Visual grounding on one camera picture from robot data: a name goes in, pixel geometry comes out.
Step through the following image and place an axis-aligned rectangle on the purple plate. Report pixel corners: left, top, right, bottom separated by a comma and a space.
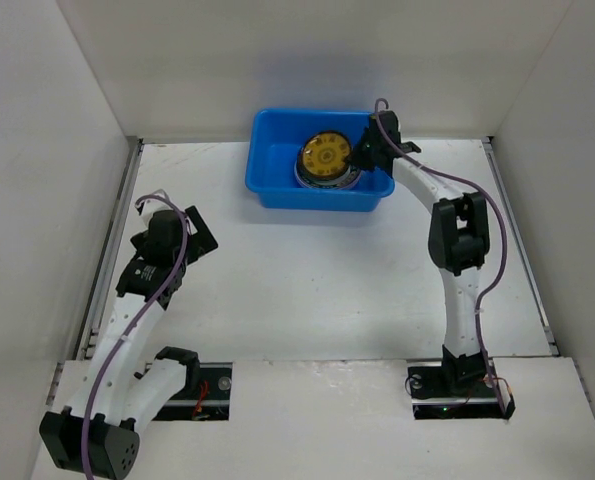
294, 161, 363, 190

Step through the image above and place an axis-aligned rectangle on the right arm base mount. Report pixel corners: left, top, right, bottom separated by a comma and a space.
404, 361, 516, 420

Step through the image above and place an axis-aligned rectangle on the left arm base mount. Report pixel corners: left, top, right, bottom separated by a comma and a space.
154, 363, 233, 422

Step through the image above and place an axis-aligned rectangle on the blue plastic bin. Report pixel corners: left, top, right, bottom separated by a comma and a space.
245, 108, 395, 212

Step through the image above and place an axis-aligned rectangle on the white plate dark lettered rim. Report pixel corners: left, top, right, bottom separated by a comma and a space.
294, 162, 362, 190

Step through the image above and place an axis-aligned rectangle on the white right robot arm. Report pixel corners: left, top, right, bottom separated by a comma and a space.
347, 111, 490, 396

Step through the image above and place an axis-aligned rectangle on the yellow patterned plate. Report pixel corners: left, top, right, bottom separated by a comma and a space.
295, 169, 353, 189
297, 130, 351, 176

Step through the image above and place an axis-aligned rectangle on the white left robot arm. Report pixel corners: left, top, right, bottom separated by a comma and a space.
39, 195, 218, 479

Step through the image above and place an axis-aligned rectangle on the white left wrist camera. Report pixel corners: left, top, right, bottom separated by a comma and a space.
135, 190, 170, 224

